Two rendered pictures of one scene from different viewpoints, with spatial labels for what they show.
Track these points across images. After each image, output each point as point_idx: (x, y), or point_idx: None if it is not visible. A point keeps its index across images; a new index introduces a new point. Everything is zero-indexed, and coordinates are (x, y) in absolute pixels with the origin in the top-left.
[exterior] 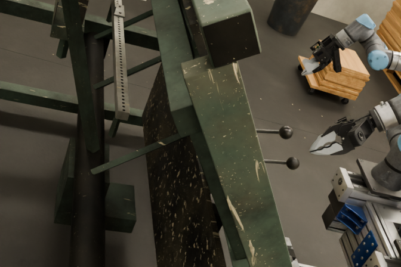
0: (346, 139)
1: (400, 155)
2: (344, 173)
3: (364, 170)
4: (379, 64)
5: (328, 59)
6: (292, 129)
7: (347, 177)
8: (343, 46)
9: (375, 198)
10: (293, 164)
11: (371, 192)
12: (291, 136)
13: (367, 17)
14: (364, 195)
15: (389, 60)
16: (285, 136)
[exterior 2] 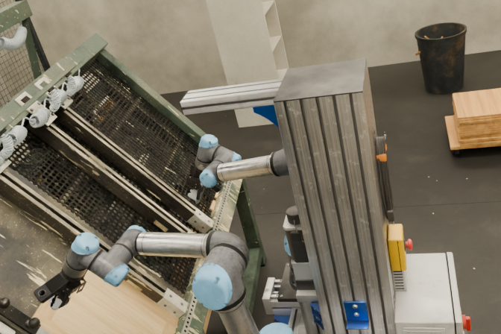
0: (58, 293)
1: (288, 255)
2: (268, 283)
3: (283, 276)
4: (207, 182)
5: (200, 185)
6: (5, 299)
7: (269, 288)
8: (202, 170)
9: (297, 303)
10: (29, 324)
11: (277, 300)
12: (4, 306)
13: (201, 139)
14: (284, 303)
15: (215, 175)
16: (0, 307)
